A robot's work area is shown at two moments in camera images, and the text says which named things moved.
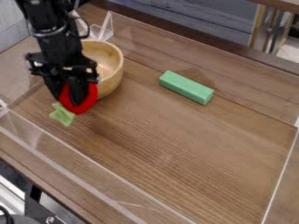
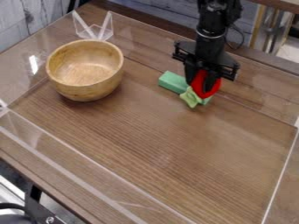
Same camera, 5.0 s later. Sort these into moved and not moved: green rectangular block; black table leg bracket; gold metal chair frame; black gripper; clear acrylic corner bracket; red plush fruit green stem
Moved: black gripper; red plush fruit green stem
Not moved: black table leg bracket; gold metal chair frame; clear acrylic corner bracket; green rectangular block
